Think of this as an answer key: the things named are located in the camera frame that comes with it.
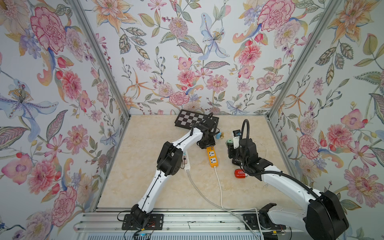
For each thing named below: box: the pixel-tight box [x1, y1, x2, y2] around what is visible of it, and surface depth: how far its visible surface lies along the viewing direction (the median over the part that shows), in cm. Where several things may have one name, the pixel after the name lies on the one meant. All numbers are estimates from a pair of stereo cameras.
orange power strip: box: [206, 145, 219, 168], surface depth 97 cm
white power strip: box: [183, 151, 191, 171], surface depth 94 cm
